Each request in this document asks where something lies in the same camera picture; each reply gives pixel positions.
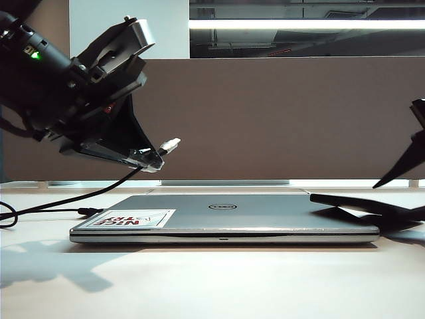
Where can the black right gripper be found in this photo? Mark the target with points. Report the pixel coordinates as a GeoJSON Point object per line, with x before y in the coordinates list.
{"type": "Point", "coordinates": [420, 111]}

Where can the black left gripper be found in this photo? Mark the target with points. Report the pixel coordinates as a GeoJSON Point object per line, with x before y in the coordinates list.
{"type": "Point", "coordinates": [83, 104]}

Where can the black smartphone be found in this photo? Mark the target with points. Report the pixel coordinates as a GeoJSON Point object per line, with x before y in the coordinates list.
{"type": "Point", "coordinates": [365, 204]}

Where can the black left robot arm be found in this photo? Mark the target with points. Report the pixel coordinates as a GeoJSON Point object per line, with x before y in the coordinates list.
{"type": "Point", "coordinates": [20, 76]}

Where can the white partition foot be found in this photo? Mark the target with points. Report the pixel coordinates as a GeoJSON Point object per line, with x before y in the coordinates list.
{"type": "Point", "coordinates": [42, 185]}
{"type": "Point", "coordinates": [413, 183]}

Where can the white red laptop sticker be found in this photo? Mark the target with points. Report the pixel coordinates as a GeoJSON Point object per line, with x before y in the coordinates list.
{"type": "Point", "coordinates": [159, 217]}

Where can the brown partition panel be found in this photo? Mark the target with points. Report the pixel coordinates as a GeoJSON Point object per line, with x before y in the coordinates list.
{"type": "Point", "coordinates": [265, 119]}

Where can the dark glass window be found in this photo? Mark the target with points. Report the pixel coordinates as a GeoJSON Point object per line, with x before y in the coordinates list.
{"type": "Point", "coordinates": [332, 41]}

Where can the silver Dell laptop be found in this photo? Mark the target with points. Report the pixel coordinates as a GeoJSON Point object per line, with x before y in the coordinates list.
{"type": "Point", "coordinates": [265, 216]}

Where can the small red sign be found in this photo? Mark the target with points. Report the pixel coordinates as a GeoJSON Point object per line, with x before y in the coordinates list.
{"type": "Point", "coordinates": [280, 52]}

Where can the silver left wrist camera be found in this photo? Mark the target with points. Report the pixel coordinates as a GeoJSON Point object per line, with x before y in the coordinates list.
{"type": "Point", "coordinates": [141, 31]}

